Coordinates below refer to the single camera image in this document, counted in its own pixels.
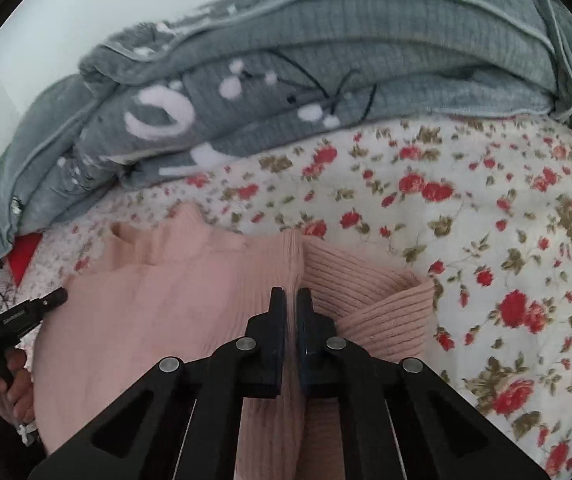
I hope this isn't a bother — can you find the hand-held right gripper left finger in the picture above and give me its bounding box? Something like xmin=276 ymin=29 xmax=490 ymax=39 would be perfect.
xmin=26 ymin=287 xmax=287 ymax=480

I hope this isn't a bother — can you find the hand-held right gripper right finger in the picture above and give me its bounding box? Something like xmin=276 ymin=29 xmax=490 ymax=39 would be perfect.
xmin=296 ymin=287 xmax=551 ymax=480

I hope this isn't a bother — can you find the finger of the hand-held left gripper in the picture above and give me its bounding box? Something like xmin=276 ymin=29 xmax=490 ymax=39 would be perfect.
xmin=16 ymin=287 xmax=69 ymax=323

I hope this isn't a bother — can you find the pink knit sweater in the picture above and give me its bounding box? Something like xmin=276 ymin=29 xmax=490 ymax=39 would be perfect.
xmin=33 ymin=204 xmax=436 ymax=480

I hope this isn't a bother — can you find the person's left hand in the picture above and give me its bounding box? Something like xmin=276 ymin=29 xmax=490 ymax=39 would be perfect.
xmin=0 ymin=349 xmax=38 ymax=437

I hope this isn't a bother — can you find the red cloth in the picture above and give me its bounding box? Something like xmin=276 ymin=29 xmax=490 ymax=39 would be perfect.
xmin=6 ymin=232 xmax=43 ymax=286

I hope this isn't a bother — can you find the floral bed sheet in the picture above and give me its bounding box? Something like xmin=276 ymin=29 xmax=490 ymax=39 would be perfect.
xmin=11 ymin=115 xmax=572 ymax=480

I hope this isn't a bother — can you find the grey printed blanket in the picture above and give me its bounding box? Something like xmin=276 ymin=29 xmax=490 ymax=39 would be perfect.
xmin=0 ymin=0 xmax=572 ymax=261

